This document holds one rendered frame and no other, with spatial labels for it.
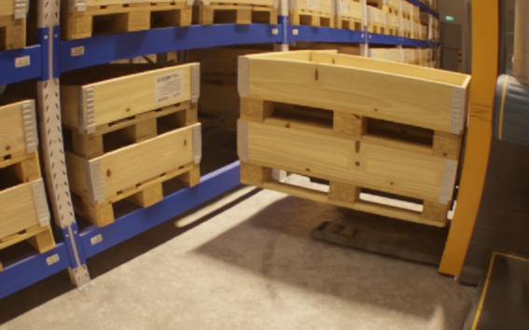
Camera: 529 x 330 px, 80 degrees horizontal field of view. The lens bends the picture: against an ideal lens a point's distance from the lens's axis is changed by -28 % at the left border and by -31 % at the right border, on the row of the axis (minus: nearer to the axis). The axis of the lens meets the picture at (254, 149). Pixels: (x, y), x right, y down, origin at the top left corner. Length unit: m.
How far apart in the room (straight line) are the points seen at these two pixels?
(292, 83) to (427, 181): 0.82
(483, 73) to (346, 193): 0.96
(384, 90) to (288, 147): 0.61
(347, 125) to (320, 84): 0.22
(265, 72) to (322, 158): 0.49
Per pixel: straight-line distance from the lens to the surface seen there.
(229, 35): 2.52
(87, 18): 1.77
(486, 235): 1.98
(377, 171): 1.96
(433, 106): 1.82
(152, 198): 2.19
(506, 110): 1.15
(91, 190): 1.92
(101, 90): 1.86
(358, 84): 1.90
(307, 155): 2.09
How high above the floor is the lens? 1.18
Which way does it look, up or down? 17 degrees down
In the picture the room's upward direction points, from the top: straight up
